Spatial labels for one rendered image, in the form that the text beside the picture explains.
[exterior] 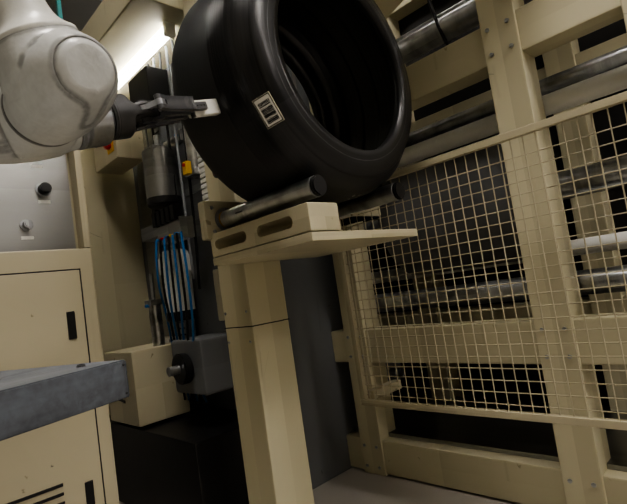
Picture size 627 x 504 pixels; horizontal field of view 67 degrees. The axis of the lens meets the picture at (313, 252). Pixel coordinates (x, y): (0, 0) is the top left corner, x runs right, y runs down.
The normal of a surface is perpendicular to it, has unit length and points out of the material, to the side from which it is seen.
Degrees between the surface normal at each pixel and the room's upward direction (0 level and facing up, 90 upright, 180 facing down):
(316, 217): 90
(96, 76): 101
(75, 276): 90
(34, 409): 90
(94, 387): 90
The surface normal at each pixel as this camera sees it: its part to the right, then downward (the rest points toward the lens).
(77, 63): 0.76, 0.04
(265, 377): 0.69, -0.16
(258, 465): -0.71, 0.05
